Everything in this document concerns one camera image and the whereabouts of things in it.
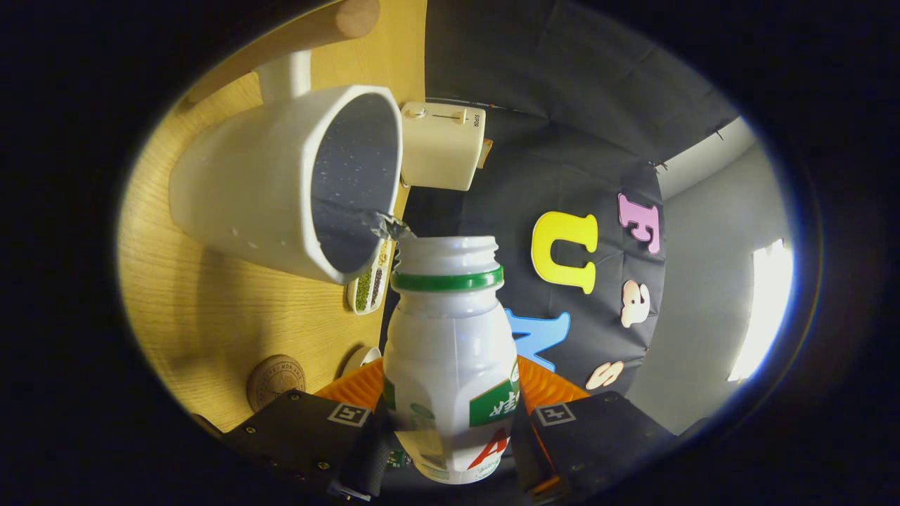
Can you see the white divided bean dish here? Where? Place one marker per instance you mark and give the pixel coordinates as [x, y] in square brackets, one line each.
[364, 292]

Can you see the wooden table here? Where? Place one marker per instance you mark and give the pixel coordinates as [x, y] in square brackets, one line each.
[183, 309]

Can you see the black backdrop cloth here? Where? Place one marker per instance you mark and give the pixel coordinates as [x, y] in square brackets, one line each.
[562, 105]

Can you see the white round plate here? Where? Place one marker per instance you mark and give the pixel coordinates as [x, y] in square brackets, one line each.
[362, 358]

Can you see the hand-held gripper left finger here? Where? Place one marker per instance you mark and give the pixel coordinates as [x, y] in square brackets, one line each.
[302, 436]

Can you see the round cork coaster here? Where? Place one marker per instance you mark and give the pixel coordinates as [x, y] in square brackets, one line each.
[275, 383]

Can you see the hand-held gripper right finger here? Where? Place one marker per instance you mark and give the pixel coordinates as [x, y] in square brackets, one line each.
[598, 443]

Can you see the toast bread slice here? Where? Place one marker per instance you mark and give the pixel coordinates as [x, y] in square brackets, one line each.
[486, 153]

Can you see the cream toaster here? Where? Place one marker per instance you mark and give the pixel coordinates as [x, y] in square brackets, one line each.
[439, 151]

